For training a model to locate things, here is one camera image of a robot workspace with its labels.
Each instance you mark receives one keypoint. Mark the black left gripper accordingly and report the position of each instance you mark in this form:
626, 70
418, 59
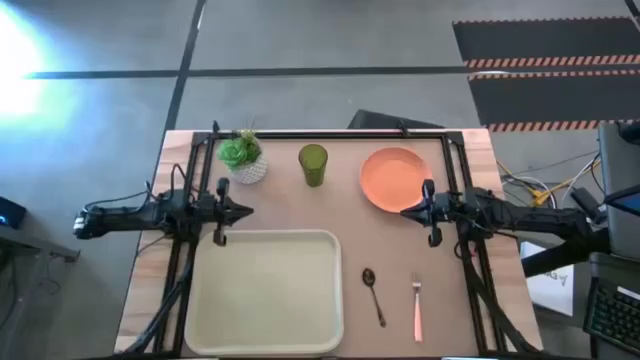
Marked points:
221, 212

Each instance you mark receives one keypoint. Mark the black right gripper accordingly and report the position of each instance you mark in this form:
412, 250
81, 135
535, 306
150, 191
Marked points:
445, 210

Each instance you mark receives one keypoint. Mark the orange round plate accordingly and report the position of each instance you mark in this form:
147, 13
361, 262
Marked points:
390, 177

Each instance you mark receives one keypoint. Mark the green translucent cup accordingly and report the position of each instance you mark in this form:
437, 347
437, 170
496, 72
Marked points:
313, 167

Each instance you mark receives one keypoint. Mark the cream plastic tray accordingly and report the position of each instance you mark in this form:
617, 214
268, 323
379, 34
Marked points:
265, 295

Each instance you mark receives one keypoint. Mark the dark metal spoon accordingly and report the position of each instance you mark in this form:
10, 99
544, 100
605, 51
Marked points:
375, 300

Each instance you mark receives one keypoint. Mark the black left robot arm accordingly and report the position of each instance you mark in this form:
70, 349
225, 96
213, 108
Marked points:
125, 219

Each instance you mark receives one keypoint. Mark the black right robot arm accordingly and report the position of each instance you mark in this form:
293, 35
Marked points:
530, 220

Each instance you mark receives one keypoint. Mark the succulent in white pot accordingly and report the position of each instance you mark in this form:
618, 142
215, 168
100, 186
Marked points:
247, 160

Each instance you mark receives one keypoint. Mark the beige table mat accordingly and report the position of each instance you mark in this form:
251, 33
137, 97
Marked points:
320, 210

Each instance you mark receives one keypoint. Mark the black angular panel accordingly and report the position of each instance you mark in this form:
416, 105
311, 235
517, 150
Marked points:
385, 121

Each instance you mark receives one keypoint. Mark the white paper sheet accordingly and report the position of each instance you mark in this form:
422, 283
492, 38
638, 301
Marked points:
550, 290

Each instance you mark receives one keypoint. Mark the black power adapter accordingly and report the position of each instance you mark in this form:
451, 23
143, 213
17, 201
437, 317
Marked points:
585, 202

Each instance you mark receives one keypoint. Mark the black striped-edge floor mat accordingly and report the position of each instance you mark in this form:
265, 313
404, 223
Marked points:
555, 97
545, 40

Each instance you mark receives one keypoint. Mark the grey laptop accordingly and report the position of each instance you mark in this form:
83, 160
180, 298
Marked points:
622, 165

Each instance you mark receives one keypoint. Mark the grey side desk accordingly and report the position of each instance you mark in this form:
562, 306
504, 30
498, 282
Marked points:
30, 245

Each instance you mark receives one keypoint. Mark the black keyboard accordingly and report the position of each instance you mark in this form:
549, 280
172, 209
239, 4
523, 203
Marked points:
615, 315

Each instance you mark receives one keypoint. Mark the black box with blue light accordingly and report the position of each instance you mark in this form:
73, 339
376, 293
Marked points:
10, 212

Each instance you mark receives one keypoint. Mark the black frame clamp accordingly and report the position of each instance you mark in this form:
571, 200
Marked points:
403, 128
215, 127

